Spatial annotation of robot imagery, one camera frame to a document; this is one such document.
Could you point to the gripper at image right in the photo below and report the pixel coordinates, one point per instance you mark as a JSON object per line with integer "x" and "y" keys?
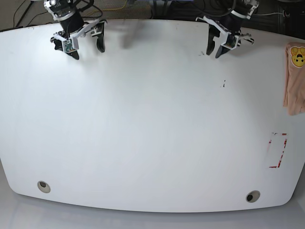
{"x": 229, "y": 24}

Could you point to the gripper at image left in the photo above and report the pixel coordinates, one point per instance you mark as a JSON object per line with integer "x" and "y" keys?
{"x": 76, "y": 27}

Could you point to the peach t-shirt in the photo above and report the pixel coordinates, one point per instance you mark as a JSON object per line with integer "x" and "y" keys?
{"x": 294, "y": 89}

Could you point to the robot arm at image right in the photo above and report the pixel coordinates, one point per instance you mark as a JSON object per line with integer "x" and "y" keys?
{"x": 243, "y": 5}

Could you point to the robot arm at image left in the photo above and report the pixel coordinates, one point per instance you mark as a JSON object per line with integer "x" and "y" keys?
{"x": 64, "y": 9}

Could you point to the red tape rectangle marker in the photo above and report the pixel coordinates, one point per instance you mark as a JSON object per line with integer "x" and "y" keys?
{"x": 276, "y": 149}

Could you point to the left table grommet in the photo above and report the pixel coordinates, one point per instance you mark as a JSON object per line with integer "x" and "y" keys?
{"x": 43, "y": 187}

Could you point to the table grommet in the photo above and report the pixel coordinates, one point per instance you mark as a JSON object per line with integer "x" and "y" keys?
{"x": 43, "y": 187}
{"x": 253, "y": 196}

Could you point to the right table grommet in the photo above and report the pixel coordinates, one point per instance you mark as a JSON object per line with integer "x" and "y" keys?
{"x": 253, "y": 196}

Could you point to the wrist camera, image-left gripper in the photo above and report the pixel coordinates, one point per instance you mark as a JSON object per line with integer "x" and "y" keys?
{"x": 70, "y": 45}

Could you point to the wrist camera, image-right gripper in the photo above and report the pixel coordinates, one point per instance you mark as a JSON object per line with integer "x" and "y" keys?
{"x": 231, "y": 42}

